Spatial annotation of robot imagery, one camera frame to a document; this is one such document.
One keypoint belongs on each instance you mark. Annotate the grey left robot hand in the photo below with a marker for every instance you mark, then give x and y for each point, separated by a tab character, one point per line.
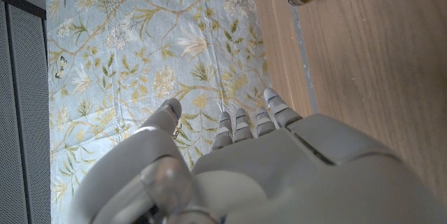
297	175

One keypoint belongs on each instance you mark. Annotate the floral print backdrop cloth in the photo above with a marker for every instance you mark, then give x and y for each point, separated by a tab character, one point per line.
139	60

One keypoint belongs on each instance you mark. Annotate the grey perforated panel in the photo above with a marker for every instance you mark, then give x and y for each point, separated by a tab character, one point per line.
21	112

